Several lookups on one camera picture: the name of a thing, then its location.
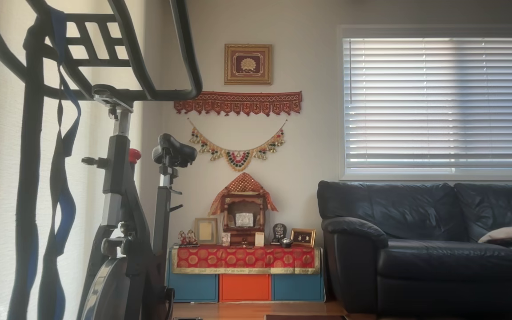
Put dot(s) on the small gold picture frame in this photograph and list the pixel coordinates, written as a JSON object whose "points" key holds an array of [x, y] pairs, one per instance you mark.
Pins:
{"points": [[303, 238]]}

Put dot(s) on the red embroidered wall hanging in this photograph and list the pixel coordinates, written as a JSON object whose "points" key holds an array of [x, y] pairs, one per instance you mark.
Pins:
{"points": [[238, 102]]}

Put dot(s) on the gold framed wall picture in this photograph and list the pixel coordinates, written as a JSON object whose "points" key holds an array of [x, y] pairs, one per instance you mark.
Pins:
{"points": [[248, 64]]}

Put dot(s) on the white window blind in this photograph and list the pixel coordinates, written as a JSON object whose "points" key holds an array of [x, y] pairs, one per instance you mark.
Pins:
{"points": [[438, 102]]}

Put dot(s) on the pale picture frame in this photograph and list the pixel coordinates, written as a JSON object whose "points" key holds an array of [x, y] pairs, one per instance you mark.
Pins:
{"points": [[206, 231]]}

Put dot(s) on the small dark bowl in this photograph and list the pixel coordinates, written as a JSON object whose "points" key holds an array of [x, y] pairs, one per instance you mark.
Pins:
{"points": [[286, 242]]}

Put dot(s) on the wooden shrine with canopy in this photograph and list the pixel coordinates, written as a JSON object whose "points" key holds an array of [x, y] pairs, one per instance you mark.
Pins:
{"points": [[242, 209]]}

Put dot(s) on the black leather sofa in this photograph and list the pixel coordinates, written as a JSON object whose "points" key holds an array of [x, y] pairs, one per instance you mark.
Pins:
{"points": [[416, 249]]}

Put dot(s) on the dark idol plaque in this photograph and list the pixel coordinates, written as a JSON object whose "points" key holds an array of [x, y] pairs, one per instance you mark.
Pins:
{"points": [[279, 232]]}

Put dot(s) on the beaded garland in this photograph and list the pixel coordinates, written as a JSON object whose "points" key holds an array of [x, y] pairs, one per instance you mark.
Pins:
{"points": [[237, 160]]}

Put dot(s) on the small figurines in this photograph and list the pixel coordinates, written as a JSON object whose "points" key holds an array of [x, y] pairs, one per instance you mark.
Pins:
{"points": [[187, 238]]}

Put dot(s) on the blue and orange cabinet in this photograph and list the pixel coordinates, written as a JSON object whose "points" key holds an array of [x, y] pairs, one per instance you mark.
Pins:
{"points": [[245, 289]]}

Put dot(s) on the white card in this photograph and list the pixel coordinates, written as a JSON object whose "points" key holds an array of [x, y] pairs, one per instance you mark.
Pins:
{"points": [[259, 239]]}

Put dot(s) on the black exercise bike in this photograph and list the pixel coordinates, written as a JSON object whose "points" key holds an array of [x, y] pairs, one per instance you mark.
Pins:
{"points": [[122, 186]]}

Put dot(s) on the red gold patterned cloth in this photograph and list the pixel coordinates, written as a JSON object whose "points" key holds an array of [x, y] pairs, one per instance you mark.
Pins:
{"points": [[245, 258]]}

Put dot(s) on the sheer white curtain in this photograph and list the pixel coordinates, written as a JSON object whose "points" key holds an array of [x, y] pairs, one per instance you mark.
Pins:
{"points": [[89, 133]]}

